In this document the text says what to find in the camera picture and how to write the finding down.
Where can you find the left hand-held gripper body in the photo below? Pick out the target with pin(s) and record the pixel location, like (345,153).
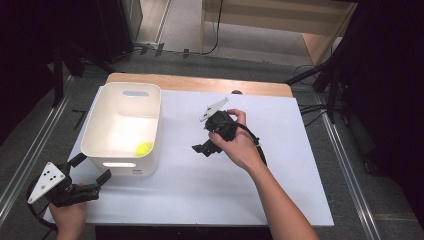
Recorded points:
(48,181)

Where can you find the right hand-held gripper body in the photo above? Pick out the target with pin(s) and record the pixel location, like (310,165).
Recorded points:
(221,125)

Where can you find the white plastic bin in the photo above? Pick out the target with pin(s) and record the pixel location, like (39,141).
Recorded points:
(100,133)

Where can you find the yellow tennis ball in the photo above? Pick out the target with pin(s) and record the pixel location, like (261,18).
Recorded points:
(144,149)

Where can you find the person's right hand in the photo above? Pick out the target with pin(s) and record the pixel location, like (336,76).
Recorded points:
(238,151)

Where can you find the person's left hand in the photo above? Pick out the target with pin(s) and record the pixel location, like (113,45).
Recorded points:
(68,220)

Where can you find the wooden table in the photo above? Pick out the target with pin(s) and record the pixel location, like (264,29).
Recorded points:
(200,83)

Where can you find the white board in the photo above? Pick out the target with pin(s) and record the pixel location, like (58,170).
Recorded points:
(283,133)

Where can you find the black metal stand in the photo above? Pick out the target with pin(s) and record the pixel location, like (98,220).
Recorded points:
(58,76)
(328,66)

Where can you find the wooden shelf unit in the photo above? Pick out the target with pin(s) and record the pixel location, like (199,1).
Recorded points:
(266,23)

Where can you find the black cabinet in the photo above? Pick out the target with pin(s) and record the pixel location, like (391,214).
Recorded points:
(116,26)

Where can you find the black curtain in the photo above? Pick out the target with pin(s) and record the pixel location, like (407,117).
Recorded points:
(393,83)

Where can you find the metal floor rail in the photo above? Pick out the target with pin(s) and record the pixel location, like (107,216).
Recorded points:
(350,173)
(30,160)

